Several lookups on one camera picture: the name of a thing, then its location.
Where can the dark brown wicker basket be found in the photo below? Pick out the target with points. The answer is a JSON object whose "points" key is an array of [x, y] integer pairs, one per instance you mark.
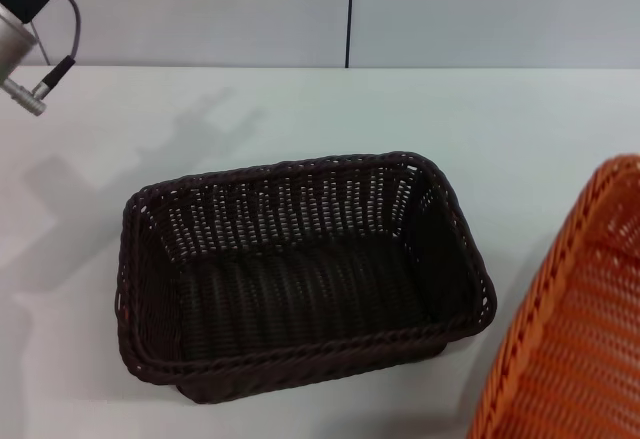
{"points": [[310, 279]]}

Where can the orange wicker basket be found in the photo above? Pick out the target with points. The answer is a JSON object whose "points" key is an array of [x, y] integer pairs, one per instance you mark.
{"points": [[575, 334]]}

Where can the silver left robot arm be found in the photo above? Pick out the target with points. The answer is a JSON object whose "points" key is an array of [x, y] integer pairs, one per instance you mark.
{"points": [[12, 44]]}

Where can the black vertical wall strip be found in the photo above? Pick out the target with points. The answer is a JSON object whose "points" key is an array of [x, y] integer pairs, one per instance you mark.
{"points": [[349, 14]]}

